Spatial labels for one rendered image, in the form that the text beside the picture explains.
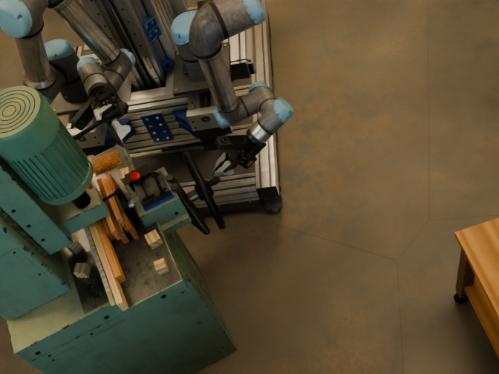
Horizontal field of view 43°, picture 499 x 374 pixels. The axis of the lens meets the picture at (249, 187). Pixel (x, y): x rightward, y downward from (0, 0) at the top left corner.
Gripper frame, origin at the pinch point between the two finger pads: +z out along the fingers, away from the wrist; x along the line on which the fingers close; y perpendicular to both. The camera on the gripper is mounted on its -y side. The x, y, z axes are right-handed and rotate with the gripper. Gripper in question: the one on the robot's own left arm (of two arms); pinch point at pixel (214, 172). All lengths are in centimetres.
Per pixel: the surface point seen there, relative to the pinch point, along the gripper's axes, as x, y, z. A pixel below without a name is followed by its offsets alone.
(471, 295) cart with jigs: -60, 84, -29
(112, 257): -28, -36, 24
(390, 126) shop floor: 38, 107, -40
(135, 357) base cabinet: -32, 4, 65
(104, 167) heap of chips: 8.9, -31.0, 19.7
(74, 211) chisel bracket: -13, -46, 23
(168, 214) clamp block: -20.0, -23.1, 8.3
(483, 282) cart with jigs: -70, 52, -42
